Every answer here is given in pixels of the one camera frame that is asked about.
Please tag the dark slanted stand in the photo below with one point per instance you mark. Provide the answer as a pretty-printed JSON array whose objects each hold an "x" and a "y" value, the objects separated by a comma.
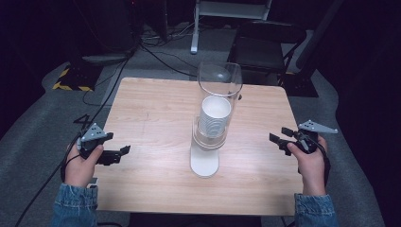
[{"x": 312, "y": 47}]

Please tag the person's left hand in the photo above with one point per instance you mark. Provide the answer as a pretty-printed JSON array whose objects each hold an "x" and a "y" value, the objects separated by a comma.
[{"x": 78, "y": 170}]

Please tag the white metal stand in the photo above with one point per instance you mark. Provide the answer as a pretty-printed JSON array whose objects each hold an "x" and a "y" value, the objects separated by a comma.
[{"x": 201, "y": 19}]

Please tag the clear tube cup dispenser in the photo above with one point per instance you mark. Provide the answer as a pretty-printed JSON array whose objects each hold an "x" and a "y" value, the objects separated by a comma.
[{"x": 205, "y": 160}]

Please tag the person's right hand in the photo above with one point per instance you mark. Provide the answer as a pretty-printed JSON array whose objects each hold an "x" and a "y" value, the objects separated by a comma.
[{"x": 312, "y": 167}]

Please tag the black yellow striped floor base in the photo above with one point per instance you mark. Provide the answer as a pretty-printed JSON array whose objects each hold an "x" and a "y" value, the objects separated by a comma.
[{"x": 78, "y": 78}]

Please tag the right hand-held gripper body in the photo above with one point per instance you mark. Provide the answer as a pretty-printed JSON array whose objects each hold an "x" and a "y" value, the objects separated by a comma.
[{"x": 310, "y": 138}]

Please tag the grey stand base plate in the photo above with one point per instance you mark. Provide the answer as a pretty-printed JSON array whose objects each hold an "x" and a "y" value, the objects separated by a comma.
[{"x": 105, "y": 59}]

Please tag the black chair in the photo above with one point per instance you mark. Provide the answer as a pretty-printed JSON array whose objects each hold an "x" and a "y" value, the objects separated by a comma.
[{"x": 258, "y": 50}]

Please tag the stack of white paper cups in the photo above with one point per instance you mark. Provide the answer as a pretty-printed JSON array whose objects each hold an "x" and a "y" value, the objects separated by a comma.
[{"x": 214, "y": 118}]

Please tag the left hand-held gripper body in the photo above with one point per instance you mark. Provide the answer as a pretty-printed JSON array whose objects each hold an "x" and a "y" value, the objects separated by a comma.
[{"x": 93, "y": 133}]

